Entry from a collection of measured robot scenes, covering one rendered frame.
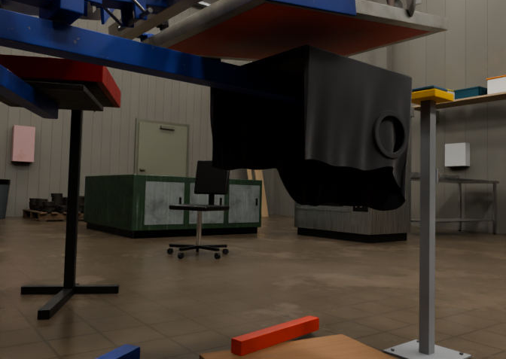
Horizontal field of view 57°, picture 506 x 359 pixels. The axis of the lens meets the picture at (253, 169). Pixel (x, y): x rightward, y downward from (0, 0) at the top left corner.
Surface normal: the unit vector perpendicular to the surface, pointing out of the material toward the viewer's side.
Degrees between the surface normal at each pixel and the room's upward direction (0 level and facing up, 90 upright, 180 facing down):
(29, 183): 90
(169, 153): 90
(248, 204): 90
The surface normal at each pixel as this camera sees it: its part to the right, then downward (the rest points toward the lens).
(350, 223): -0.78, -0.05
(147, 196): 0.62, -0.03
